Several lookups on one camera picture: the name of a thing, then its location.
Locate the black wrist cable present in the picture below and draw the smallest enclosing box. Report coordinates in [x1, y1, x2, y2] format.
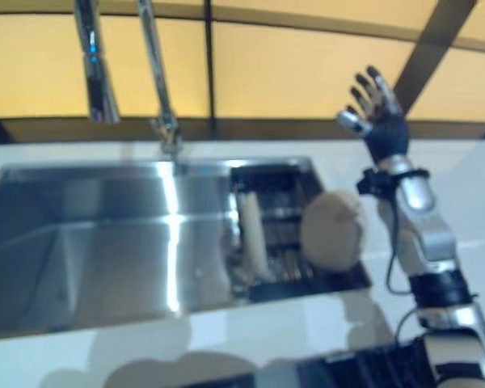
[386, 193, 425, 348]

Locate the black dish drying rack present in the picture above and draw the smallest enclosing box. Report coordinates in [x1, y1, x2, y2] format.
[229, 163, 373, 303]

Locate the chrome gooseneck kitchen faucet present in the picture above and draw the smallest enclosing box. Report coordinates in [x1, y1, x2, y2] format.
[71, 0, 183, 155]

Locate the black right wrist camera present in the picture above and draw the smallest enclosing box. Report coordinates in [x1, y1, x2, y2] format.
[356, 169, 393, 196]

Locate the large cream plate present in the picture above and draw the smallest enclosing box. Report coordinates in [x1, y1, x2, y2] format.
[299, 189, 367, 270]

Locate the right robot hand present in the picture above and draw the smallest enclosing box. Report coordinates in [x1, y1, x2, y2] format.
[335, 65, 411, 162]

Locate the stainless steel sink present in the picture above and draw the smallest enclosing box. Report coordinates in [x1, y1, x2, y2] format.
[0, 156, 373, 339]

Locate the dark window frame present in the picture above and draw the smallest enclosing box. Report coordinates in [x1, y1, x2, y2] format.
[0, 0, 485, 142]

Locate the dishwasher wire rack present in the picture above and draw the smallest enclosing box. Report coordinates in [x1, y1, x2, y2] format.
[323, 337, 445, 388]

